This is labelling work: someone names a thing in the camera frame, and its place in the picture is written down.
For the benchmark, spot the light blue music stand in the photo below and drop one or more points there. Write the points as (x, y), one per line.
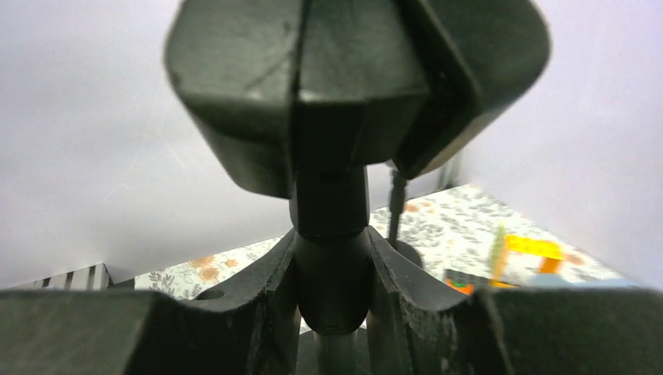
(550, 280)

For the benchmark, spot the toy brick assembly grey base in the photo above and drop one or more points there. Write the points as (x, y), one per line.
(513, 260)

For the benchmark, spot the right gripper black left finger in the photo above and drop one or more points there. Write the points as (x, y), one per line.
(155, 331)

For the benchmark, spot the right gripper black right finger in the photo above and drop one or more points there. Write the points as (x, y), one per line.
(518, 331)

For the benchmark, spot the floral tablecloth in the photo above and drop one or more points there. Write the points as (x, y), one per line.
(451, 229)

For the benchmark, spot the black microphone stand front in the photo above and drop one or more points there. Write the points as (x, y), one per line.
(296, 99)

